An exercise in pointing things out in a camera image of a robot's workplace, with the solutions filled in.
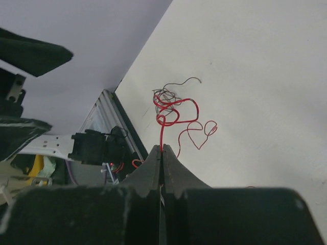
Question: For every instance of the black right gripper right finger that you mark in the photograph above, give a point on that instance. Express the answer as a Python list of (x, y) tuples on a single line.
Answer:
[(199, 214)]

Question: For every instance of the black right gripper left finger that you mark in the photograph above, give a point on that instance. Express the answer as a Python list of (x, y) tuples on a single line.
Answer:
[(126, 213)]

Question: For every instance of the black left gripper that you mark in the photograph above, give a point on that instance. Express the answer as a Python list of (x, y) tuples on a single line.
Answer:
[(36, 58)]

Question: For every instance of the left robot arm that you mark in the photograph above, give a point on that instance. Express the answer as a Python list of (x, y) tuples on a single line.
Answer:
[(91, 147)]

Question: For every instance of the aluminium rail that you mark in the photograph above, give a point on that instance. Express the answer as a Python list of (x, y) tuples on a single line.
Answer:
[(107, 113)]

